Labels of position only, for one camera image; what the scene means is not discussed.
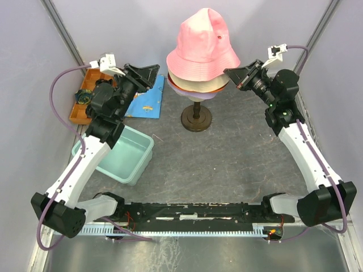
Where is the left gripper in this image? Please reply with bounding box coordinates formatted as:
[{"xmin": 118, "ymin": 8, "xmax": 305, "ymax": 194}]
[{"xmin": 111, "ymin": 62, "xmax": 160, "ymax": 121}]

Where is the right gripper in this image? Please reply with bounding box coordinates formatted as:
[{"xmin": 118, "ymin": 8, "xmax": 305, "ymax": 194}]
[{"xmin": 223, "ymin": 60, "xmax": 277, "ymax": 108}]

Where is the orange bucket hat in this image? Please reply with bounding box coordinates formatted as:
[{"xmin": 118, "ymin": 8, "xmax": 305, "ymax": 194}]
[{"xmin": 171, "ymin": 83, "xmax": 227, "ymax": 94}]

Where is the blue printed cloth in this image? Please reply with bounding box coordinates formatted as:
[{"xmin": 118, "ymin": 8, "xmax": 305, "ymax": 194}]
[{"xmin": 125, "ymin": 75, "xmax": 165, "ymax": 119}]

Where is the purple bucket hat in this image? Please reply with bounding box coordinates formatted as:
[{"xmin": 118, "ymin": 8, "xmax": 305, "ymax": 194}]
[{"xmin": 167, "ymin": 81, "xmax": 218, "ymax": 102}]

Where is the pink bucket hat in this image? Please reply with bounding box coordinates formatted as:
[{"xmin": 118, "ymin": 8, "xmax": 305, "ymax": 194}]
[{"xmin": 166, "ymin": 8, "xmax": 240, "ymax": 82}]

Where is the cream mannequin head stand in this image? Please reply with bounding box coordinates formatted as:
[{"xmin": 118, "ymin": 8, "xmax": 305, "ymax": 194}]
[{"xmin": 181, "ymin": 102, "xmax": 212, "ymax": 132}]

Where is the wooden compartment tray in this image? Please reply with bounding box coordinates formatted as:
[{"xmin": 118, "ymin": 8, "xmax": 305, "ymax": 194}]
[{"xmin": 69, "ymin": 69, "xmax": 116, "ymax": 125}]

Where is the teal plastic basket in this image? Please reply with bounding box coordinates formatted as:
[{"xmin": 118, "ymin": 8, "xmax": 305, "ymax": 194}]
[{"xmin": 69, "ymin": 126, "xmax": 154, "ymax": 188}]

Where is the dark red hat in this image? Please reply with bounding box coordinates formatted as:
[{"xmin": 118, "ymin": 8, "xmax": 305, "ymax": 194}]
[{"xmin": 167, "ymin": 73, "xmax": 174, "ymax": 85}]

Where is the beige bucket hat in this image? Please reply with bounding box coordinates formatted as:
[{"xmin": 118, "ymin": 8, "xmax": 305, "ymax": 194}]
[{"xmin": 168, "ymin": 69, "xmax": 229, "ymax": 93}]

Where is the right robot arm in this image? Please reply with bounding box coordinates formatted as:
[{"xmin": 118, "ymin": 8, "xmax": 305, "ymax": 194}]
[{"xmin": 224, "ymin": 59, "xmax": 357, "ymax": 233}]

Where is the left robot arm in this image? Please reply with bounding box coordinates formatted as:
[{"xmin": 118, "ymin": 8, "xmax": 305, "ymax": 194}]
[{"xmin": 31, "ymin": 63, "xmax": 160, "ymax": 238}]

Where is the yellow blue rolled tie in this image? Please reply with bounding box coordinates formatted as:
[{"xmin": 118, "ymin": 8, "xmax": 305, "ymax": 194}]
[{"xmin": 74, "ymin": 89, "xmax": 92, "ymax": 105}]

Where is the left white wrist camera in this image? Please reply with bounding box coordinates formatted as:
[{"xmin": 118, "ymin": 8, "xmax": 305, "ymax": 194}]
[{"xmin": 89, "ymin": 53, "xmax": 125, "ymax": 77}]

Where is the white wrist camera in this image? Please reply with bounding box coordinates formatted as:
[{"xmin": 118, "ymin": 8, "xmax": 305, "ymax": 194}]
[
  {"xmin": 261, "ymin": 44, "xmax": 288, "ymax": 69},
  {"xmin": 89, "ymin": 53, "xmax": 125, "ymax": 77}
]

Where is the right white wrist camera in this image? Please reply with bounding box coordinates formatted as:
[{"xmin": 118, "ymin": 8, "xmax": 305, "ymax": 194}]
[{"xmin": 261, "ymin": 44, "xmax": 288, "ymax": 69}]

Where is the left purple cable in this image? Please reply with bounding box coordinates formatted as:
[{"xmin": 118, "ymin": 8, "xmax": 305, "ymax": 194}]
[{"xmin": 36, "ymin": 64, "xmax": 154, "ymax": 252}]

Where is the purple cable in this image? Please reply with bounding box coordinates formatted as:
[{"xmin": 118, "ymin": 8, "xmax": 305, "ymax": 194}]
[
  {"xmin": 266, "ymin": 45, "xmax": 348, "ymax": 244},
  {"xmin": 36, "ymin": 64, "xmax": 154, "ymax": 252}
]

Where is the right aluminium corner post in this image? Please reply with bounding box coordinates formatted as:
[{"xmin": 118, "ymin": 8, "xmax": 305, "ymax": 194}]
[{"xmin": 289, "ymin": 0, "xmax": 341, "ymax": 80}]

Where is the aluminium corner post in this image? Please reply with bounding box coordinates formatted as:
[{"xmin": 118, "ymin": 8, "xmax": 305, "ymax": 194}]
[
  {"xmin": 40, "ymin": 0, "xmax": 85, "ymax": 66},
  {"xmin": 289, "ymin": 0, "xmax": 341, "ymax": 80}
]

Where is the left aluminium corner post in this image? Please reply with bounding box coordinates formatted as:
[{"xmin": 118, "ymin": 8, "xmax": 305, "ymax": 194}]
[{"xmin": 40, "ymin": 0, "xmax": 85, "ymax": 66}]

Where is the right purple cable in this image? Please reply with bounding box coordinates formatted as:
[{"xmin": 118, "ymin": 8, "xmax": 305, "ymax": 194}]
[{"xmin": 266, "ymin": 45, "xmax": 348, "ymax": 244}]

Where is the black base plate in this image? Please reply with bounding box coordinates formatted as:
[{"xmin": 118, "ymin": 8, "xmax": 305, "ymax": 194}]
[{"xmin": 110, "ymin": 202, "xmax": 295, "ymax": 231}]

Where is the light blue cable duct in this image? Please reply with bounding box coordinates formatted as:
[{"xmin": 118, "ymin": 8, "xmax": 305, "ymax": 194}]
[{"xmin": 78, "ymin": 224, "xmax": 267, "ymax": 238}]

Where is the aluminium front rail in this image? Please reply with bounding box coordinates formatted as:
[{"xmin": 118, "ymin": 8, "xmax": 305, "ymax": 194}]
[{"xmin": 41, "ymin": 201, "xmax": 353, "ymax": 226}]

